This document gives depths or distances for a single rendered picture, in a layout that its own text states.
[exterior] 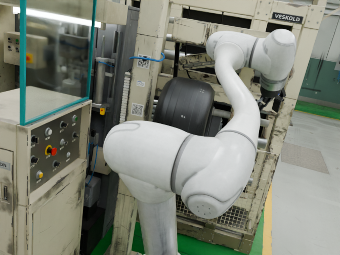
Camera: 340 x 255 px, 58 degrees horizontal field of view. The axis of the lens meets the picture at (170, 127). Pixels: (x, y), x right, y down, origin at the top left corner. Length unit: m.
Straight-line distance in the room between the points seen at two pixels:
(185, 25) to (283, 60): 1.07
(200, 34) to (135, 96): 0.56
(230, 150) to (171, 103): 1.06
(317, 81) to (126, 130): 10.49
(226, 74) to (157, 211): 0.43
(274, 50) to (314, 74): 9.99
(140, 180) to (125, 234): 1.63
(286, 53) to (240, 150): 0.47
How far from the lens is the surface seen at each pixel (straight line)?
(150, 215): 0.78
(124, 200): 2.13
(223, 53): 1.01
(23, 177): 1.43
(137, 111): 1.86
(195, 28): 1.99
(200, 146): 0.61
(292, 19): 2.30
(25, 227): 1.57
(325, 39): 11.03
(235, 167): 0.60
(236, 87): 0.85
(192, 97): 1.66
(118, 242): 2.34
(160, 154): 0.61
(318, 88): 11.07
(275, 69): 1.05
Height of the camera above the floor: 1.75
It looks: 19 degrees down
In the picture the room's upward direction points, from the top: 10 degrees clockwise
